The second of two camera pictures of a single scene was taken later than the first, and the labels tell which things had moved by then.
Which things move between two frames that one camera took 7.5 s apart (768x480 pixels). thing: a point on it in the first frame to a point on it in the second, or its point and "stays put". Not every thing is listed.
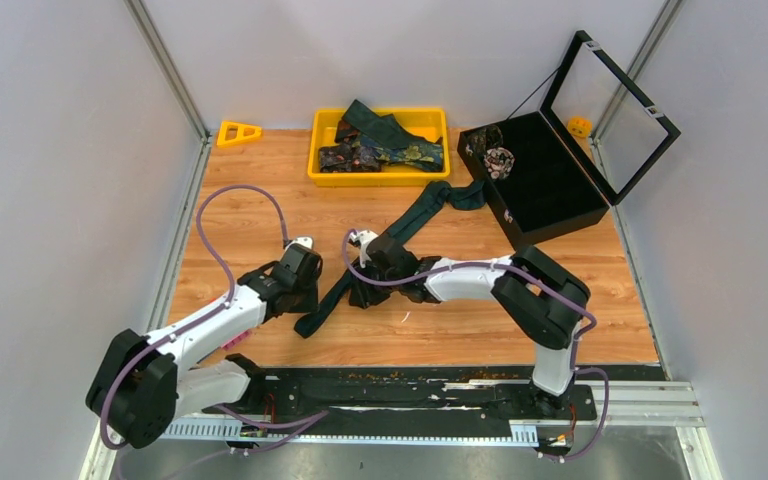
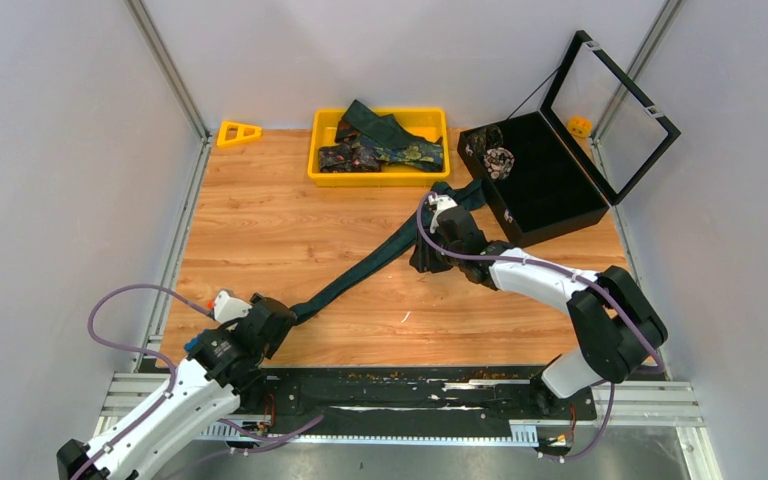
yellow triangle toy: x=232 y=132 stays put
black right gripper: x=364 y=297 to x=423 y=260
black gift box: x=596 y=137 stays put
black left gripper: x=311 y=304 to x=275 y=343
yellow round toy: x=579 y=127 stays put
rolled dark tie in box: x=483 y=140 stays put
